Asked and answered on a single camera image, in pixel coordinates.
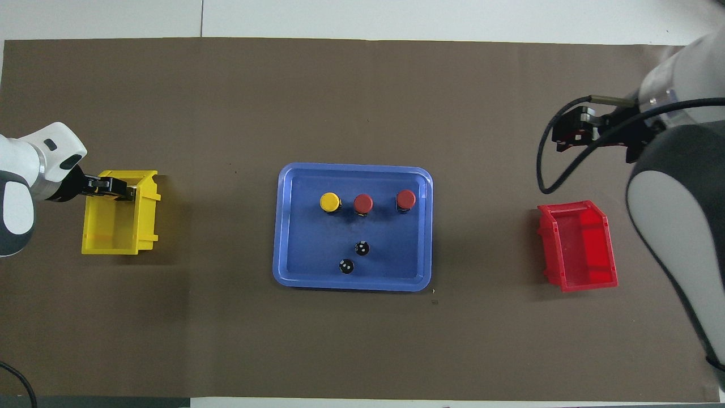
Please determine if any red plastic bin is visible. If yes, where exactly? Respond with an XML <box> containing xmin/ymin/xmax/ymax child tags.
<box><xmin>537</xmin><ymin>199</ymin><xmax>619</xmax><ymax>293</ymax></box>

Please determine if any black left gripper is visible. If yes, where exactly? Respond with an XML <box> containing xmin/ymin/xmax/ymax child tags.
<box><xmin>57</xmin><ymin>165</ymin><xmax>137</xmax><ymax>202</ymax></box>

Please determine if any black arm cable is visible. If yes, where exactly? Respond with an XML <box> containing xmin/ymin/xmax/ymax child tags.
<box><xmin>536</xmin><ymin>95</ymin><xmax>725</xmax><ymax>195</ymax></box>
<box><xmin>0</xmin><ymin>360</ymin><xmax>38</xmax><ymax>408</ymax></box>

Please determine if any brown paper table mat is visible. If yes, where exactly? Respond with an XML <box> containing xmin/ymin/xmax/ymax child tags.
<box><xmin>0</xmin><ymin>37</ymin><xmax>720</xmax><ymax>402</ymax></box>

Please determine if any blue plastic tray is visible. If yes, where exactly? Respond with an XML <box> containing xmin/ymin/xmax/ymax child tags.
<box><xmin>272</xmin><ymin>163</ymin><xmax>434</xmax><ymax>292</ymax></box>

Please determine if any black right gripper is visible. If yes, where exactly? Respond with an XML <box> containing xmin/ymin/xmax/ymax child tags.
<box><xmin>552</xmin><ymin>105</ymin><xmax>666</xmax><ymax>164</ymax></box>

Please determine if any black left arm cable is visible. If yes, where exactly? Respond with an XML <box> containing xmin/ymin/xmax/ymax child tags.
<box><xmin>0</xmin><ymin>360</ymin><xmax>38</xmax><ymax>408</ymax></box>

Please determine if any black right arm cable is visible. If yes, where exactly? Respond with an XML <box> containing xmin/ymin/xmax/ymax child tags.
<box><xmin>536</xmin><ymin>95</ymin><xmax>725</xmax><ymax>195</ymax></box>

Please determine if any yellow plastic bin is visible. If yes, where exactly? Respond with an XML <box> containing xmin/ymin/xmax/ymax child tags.
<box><xmin>81</xmin><ymin>170</ymin><xmax>162</xmax><ymax>256</ymax></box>

